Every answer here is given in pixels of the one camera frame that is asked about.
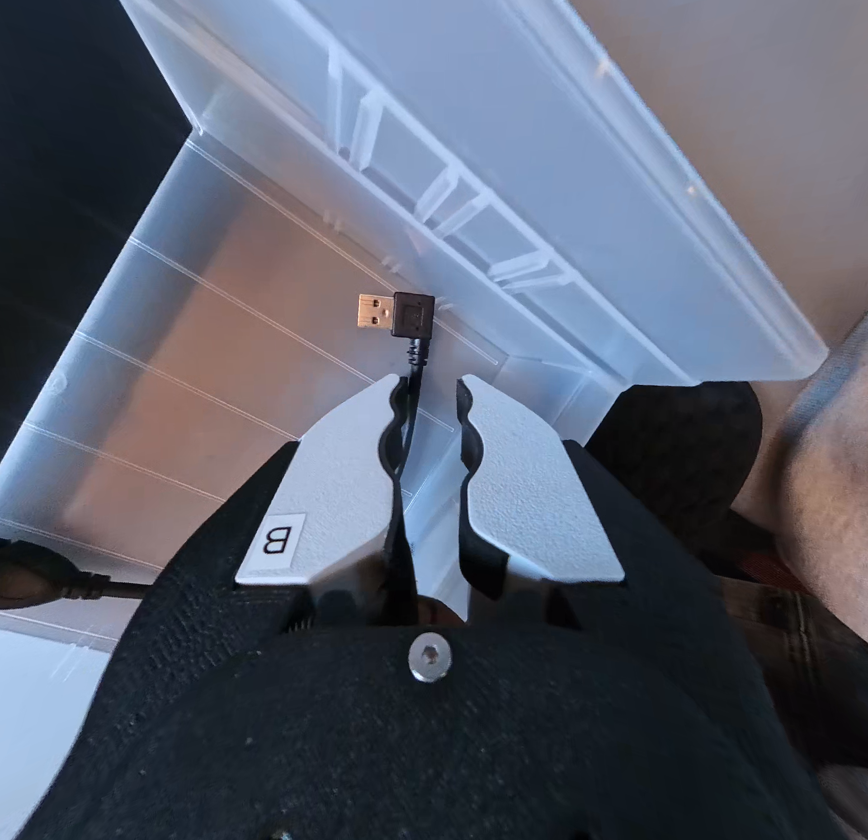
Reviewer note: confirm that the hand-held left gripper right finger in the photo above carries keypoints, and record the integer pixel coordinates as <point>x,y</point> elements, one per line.
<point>536,494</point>

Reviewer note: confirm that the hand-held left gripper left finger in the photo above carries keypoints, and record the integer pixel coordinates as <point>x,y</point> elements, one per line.
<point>325,487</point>

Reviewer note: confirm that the clear plastic bin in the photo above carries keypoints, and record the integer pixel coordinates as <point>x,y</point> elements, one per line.
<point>203,379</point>

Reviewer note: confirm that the black chair seat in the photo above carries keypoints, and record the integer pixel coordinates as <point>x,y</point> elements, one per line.
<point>678,433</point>

